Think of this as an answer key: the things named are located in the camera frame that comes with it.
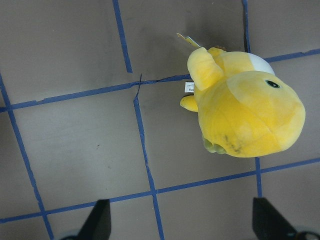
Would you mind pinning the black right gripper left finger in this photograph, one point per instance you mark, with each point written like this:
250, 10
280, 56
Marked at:
98, 224

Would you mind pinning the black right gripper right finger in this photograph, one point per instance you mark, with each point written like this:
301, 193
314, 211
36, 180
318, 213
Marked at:
269, 224

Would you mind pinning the yellow plush dinosaur toy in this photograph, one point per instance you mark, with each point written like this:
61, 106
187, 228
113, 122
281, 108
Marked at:
244, 110

